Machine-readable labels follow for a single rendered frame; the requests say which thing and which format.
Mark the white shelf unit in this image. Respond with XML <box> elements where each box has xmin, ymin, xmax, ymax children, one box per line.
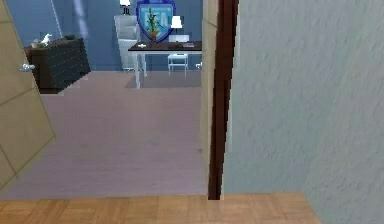
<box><xmin>113</xmin><ymin>14</ymin><xmax>148</xmax><ymax>72</ymax></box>

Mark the green house plant in pot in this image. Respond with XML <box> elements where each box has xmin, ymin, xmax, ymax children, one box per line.
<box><xmin>145</xmin><ymin>7</ymin><xmax>162</xmax><ymax>44</ymax></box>

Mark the dark brown door frame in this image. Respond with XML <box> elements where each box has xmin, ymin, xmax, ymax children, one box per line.
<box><xmin>207</xmin><ymin>0</ymin><xmax>240</xmax><ymax>201</ymax></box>

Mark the white figurine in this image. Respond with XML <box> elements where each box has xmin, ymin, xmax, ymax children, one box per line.
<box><xmin>39</xmin><ymin>33</ymin><xmax>54</xmax><ymax>48</ymax></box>

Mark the dark top white leg table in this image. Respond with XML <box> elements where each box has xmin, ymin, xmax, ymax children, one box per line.
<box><xmin>127</xmin><ymin>40</ymin><xmax>203</xmax><ymax>90</ymax></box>

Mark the dark brown chest of drawers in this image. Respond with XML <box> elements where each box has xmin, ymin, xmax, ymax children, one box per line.
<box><xmin>23</xmin><ymin>36</ymin><xmax>92</xmax><ymax>95</ymax></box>

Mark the white shade black base lamp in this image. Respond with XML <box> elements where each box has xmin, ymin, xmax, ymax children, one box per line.
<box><xmin>119</xmin><ymin>0</ymin><xmax>132</xmax><ymax>16</ymax></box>

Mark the tan panelled room door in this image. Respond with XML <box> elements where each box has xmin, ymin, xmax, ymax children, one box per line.
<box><xmin>0</xmin><ymin>0</ymin><xmax>57</xmax><ymax>195</ymax></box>

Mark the white shade table lamp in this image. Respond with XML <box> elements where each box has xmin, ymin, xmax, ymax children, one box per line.
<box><xmin>170</xmin><ymin>15</ymin><xmax>184</xmax><ymax>36</ymax></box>

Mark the blue shield wall sign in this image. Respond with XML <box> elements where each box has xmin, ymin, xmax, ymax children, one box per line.
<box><xmin>135</xmin><ymin>0</ymin><xmax>177</xmax><ymax>44</ymax></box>

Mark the white chair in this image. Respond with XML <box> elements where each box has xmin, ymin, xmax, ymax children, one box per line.
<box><xmin>167</xmin><ymin>53</ymin><xmax>189</xmax><ymax>78</ymax></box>

